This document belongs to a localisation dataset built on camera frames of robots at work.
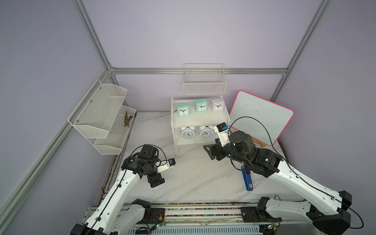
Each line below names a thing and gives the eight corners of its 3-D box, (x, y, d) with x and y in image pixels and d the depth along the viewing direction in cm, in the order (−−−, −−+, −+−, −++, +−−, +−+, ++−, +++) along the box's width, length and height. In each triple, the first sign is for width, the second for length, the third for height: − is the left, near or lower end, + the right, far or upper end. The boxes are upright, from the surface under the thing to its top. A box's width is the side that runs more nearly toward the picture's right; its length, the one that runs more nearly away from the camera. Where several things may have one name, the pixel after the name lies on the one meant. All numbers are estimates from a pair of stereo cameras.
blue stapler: (246, 190, 83) (248, 188, 81) (241, 167, 92) (242, 165, 90) (252, 190, 83) (254, 188, 81) (246, 167, 92) (248, 165, 90)
